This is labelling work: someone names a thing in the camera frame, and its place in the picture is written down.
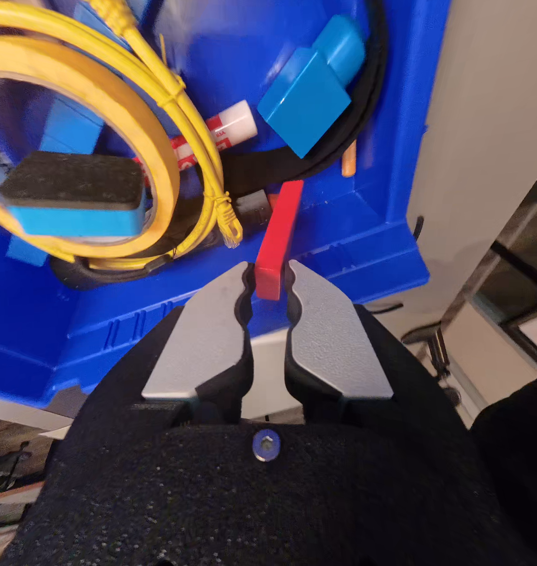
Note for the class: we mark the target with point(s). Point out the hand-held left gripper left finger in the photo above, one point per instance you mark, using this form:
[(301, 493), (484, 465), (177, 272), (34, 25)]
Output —
[(197, 340)]

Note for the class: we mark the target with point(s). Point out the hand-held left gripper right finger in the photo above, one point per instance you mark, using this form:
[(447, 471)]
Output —
[(339, 349)]

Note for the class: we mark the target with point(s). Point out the red wooden block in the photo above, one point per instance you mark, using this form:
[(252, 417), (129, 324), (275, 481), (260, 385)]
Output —
[(277, 238)]

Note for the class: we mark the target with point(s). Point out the blue plastic bin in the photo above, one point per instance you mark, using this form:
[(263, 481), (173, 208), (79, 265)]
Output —
[(251, 57)]

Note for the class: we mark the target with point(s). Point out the black stool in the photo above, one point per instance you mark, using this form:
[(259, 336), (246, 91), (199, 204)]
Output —
[(436, 349)]

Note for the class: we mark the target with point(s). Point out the small black connector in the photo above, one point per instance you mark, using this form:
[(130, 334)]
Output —
[(251, 210)]

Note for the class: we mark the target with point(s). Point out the orange marker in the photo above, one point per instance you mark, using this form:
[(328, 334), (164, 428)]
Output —
[(349, 163)]

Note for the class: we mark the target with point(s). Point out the small blue brick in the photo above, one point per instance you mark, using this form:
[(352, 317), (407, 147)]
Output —
[(25, 252), (69, 128)]

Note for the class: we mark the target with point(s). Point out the person's dark clothing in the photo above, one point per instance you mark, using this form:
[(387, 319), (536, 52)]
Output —
[(516, 442)]

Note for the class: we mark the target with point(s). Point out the blue whiteboard eraser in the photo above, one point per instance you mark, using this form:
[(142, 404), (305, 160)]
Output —
[(74, 181)]

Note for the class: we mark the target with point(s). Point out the white red glue stick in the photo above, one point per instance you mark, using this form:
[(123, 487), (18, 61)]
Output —
[(233, 121)]

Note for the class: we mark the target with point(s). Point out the large blue toy brick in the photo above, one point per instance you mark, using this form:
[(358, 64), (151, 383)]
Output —
[(304, 106)]

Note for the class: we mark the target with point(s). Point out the yellow tape roll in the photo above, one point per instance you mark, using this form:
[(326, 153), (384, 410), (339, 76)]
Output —
[(96, 84)]

